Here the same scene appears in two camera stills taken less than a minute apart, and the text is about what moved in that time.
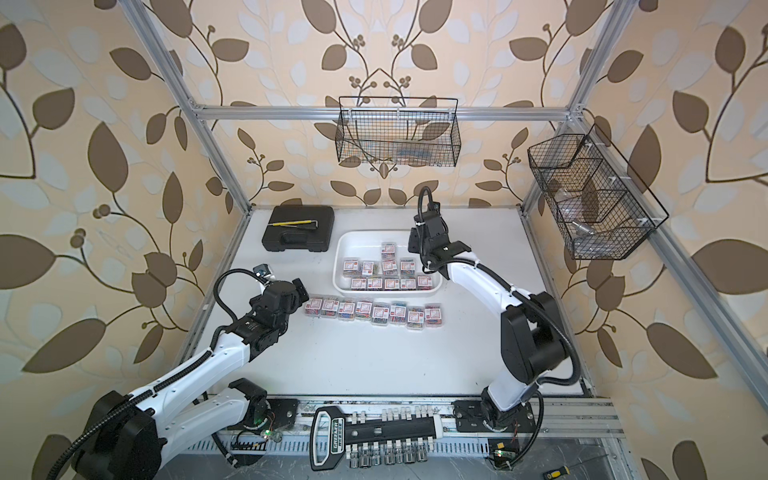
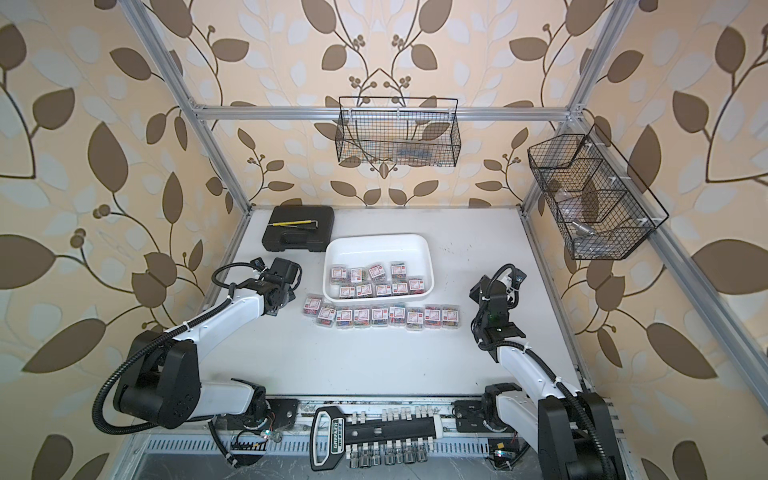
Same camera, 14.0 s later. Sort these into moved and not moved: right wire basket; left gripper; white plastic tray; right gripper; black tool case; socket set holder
Moved: white plastic tray; right gripper; left gripper
Not moved: right wire basket; black tool case; socket set holder
